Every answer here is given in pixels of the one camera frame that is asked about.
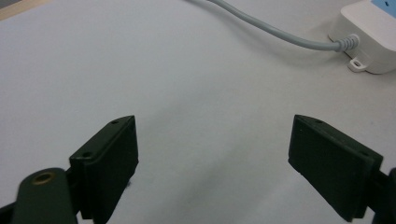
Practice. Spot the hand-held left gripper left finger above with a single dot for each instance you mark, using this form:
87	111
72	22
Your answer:
106	161

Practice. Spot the white power strip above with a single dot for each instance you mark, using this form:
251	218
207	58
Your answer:
372	34

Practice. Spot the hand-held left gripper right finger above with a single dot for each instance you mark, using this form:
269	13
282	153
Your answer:
330	165

